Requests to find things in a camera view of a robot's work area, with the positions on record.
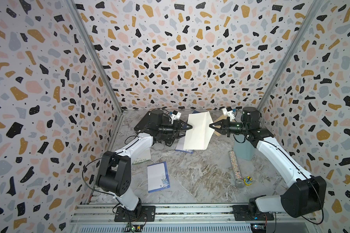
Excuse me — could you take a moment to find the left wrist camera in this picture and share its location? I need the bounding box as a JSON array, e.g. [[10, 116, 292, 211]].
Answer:
[[170, 111, 181, 121]]

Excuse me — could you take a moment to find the aluminium right corner post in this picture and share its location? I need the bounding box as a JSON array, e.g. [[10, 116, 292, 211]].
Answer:
[[258, 0, 323, 113]]

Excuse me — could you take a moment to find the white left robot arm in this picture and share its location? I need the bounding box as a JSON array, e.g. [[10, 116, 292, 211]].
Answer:
[[96, 109, 193, 214]]

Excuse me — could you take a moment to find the yellow round tape measure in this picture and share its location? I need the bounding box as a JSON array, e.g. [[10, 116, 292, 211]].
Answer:
[[243, 176, 253, 186]]

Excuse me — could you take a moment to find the white letter paper green border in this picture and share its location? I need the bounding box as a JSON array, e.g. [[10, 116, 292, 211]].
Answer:
[[132, 148, 151, 165]]

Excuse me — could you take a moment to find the glitter filled clear tube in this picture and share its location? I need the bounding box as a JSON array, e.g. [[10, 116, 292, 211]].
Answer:
[[228, 150, 246, 188]]

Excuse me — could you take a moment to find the aluminium corner post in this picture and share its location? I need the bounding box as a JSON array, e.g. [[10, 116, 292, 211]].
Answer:
[[64, 0, 123, 115], [258, 0, 323, 113]]

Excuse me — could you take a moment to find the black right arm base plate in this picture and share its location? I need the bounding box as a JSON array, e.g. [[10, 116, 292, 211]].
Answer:
[[232, 203, 275, 221]]

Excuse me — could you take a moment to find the aluminium left corner post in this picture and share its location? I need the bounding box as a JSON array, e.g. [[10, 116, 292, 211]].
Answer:
[[64, 0, 123, 115]]

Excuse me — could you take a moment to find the black hard case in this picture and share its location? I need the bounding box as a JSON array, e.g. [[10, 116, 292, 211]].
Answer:
[[133, 110, 184, 147]]

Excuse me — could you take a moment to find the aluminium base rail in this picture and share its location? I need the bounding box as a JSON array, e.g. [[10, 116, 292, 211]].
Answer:
[[70, 203, 321, 233]]

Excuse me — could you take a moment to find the white letter paper blue border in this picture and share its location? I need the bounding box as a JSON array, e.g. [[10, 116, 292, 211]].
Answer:
[[147, 162, 171, 193]]

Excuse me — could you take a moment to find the cream envelope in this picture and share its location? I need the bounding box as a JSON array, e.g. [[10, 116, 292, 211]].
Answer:
[[183, 112, 214, 150]]

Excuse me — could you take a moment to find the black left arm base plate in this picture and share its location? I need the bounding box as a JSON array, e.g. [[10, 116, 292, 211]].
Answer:
[[114, 205, 156, 222]]

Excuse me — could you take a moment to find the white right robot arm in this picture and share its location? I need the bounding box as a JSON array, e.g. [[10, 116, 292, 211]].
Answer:
[[209, 107, 327, 219]]

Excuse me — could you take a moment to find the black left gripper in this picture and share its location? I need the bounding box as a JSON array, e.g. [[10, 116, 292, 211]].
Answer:
[[157, 121, 192, 140]]

